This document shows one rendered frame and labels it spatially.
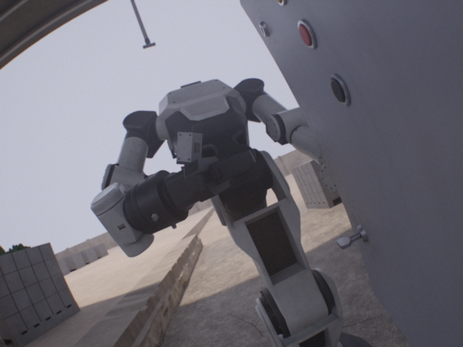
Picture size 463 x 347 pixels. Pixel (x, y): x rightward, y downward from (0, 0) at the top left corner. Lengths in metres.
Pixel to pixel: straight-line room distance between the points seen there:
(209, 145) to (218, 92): 0.22
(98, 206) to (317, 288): 0.48
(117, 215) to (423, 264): 0.41
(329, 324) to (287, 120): 0.56
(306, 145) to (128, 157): 0.50
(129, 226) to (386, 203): 0.37
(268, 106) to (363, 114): 0.65
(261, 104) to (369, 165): 0.66
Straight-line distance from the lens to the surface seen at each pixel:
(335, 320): 0.71
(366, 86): 0.19
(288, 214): 0.57
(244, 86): 0.95
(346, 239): 0.38
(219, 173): 0.37
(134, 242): 0.46
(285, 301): 0.60
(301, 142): 0.70
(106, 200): 0.44
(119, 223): 0.44
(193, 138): 0.37
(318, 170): 4.47
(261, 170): 0.59
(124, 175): 0.69
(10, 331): 2.84
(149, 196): 0.39
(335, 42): 0.20
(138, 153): 0.80
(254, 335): 1.81
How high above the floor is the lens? 0.93
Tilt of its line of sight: 4 degrees up
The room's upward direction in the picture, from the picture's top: 24 degrees counter-clockwise
